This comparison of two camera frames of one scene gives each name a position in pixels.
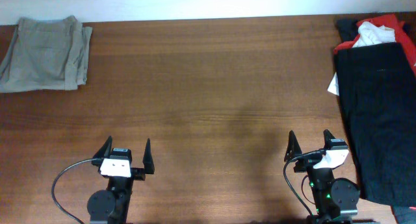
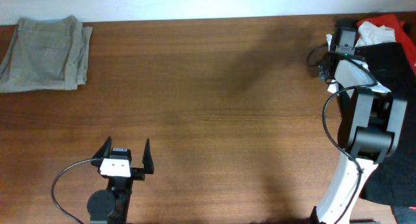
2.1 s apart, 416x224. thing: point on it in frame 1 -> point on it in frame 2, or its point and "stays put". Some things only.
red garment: x=391 y=21 stays put
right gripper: x=293 y=147 -> x=322 y=73
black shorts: x=377 y=85 stays put
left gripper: x=139 y=173 stays put
